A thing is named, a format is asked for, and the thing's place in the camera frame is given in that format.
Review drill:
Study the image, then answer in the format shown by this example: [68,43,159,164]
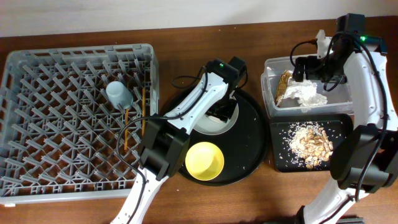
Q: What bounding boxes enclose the gold foil snack wrapper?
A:
[274,70,292,107]

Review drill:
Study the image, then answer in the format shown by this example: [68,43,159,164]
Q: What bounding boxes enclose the white round plate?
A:
[194,104,239,135]

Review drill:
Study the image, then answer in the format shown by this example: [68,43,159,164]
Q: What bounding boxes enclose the white paper napkin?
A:
[283,79,328,106]

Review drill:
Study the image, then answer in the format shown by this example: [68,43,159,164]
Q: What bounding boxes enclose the wooden chopstick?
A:
[124,109,129,152]
[141,87,146,137]

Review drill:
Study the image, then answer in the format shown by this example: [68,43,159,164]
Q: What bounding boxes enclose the yellow bowl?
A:
[185,142,224,181]

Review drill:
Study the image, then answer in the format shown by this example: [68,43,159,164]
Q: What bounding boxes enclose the blue plastic cup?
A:
[106,81,134,110]

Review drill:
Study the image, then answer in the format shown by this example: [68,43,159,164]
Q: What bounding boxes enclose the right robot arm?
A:
[291,13,397,223]

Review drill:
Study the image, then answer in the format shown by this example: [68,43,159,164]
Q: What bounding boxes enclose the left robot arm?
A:
[112,57,247,223]

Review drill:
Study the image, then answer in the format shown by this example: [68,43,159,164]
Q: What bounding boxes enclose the grey plastic dishwasher rack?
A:
[1,44,159,206]

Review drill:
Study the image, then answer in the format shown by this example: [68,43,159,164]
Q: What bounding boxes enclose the clear plastic storage bin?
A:
[261,57,354,118]

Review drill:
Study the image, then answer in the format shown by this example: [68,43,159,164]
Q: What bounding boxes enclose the round black serving tray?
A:
[179,90,270,186]

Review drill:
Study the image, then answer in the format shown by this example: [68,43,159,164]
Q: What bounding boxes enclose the black rectangular tray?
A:
[270,114,353,172]

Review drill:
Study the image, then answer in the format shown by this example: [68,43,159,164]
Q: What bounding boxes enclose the food scraps in bowl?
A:
[276,121,346,170]

